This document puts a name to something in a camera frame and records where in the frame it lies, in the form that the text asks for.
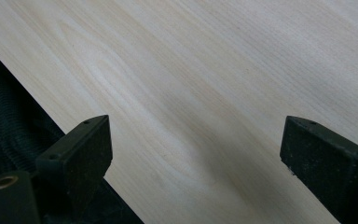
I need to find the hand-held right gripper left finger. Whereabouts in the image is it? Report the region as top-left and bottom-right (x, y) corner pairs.
(34, 114), (114, 218)

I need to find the black corrugated hose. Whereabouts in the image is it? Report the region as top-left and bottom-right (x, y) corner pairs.
(0, 69), (66, 185)

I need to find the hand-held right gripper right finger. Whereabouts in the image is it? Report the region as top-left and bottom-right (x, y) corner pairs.
(279, 115), (358, 224)

